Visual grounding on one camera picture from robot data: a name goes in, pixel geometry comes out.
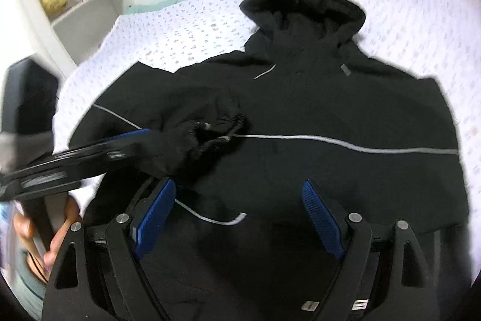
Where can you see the person's left hand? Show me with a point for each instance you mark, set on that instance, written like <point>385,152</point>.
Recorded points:
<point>62,230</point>

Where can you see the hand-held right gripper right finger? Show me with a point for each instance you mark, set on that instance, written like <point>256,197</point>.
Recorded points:
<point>322,221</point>

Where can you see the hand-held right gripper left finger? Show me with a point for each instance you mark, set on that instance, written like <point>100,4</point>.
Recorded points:
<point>155,215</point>

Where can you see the person's grey pants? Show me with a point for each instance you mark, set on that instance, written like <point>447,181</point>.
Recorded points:
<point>30,291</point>

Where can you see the black jacket with reflective stripes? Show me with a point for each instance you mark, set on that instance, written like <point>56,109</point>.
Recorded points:
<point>300,110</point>

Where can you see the bed with white patterned sheet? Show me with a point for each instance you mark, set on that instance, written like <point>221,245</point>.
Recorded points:
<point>188,31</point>

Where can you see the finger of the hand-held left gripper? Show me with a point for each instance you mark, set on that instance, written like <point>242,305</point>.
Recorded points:
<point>45,182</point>
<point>127,136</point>

